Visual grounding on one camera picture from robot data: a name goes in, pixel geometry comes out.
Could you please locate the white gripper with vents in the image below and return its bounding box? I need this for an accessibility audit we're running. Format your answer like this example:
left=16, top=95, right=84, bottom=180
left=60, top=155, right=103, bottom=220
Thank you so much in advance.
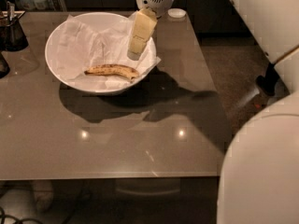
left=127, top=0, right=174, bottom=61

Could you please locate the spotted yellow banana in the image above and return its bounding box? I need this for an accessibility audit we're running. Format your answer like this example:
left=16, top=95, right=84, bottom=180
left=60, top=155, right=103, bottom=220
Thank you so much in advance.
left=84, top=64, right=139, bottom=80

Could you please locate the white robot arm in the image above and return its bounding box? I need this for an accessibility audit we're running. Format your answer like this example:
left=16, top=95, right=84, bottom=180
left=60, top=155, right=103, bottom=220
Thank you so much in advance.
left=217, top=0, right=299, bottom=224

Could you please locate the large white bowl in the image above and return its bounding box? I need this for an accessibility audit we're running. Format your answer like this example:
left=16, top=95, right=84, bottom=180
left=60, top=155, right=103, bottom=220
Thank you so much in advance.
left=44, top=12, right=157, bottom=95

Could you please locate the small white round lid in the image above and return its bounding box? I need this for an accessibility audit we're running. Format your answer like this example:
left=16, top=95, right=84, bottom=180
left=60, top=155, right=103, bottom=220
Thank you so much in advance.
left=167, top=8, right=186, bottom=19

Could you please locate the crumpled white paper liner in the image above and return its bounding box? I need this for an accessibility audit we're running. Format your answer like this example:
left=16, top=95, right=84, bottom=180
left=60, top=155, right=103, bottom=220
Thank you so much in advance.
left=55, top=10, right=162, bottom=91

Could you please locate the dark glass container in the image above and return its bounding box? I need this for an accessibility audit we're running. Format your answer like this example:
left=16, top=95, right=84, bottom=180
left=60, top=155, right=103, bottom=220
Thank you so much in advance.
left=0, top=2, right=29, bottom=51

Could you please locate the dark round object left edge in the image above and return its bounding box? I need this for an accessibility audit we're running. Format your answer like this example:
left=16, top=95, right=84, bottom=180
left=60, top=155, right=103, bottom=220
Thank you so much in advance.
left=0, top=53, right=10, bottom=78

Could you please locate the black cable on floor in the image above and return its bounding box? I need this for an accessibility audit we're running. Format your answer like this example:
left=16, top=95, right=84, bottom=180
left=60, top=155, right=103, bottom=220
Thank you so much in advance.
left=0, top=206, right=43, bottom=224

